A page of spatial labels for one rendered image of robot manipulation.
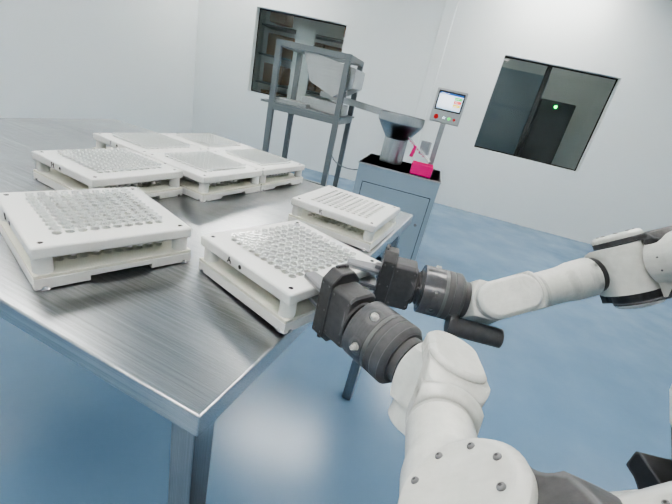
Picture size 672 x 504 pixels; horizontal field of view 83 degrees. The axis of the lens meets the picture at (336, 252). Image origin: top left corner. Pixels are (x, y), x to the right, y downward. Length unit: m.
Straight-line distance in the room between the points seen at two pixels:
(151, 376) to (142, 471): 1.02
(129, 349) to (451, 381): 0.41
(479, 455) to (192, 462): 0.42
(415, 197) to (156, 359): 2.55
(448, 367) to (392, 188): 2.58
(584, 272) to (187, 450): 0.69
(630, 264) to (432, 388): 0.50
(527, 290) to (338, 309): 0.33
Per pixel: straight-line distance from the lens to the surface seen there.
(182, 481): 0.64
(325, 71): 3.82
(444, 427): 0.36
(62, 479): 1.58
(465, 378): 0.41
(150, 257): 0.75
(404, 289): 0.69
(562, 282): 0.78
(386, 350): 0.48
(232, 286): 0.68
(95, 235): 0.72
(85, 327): 0.63
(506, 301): 0.69
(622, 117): 6.00
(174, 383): 0.53
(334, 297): 0.55
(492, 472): 0.24
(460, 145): 5.63
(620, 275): 0.82
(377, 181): 2.95
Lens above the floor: 1.24
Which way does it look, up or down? 23 degrees down
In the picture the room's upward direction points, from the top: 13 degrees clockwise
